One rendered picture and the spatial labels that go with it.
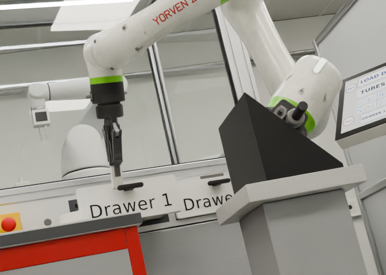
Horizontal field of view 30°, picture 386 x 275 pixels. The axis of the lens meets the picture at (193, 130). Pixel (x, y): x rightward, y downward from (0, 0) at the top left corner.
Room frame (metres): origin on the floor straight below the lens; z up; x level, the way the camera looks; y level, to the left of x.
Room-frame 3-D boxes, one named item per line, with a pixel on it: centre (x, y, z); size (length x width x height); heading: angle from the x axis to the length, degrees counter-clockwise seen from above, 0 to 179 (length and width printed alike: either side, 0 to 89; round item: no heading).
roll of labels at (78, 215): (1.63, 0.31, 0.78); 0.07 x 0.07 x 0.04
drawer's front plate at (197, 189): (2.24, -0.03, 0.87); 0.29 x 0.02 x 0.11; 111
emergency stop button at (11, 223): (1.96, 0.56, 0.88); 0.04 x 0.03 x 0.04; 111
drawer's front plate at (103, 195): (2.00, 0.22, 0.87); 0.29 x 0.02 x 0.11; 111
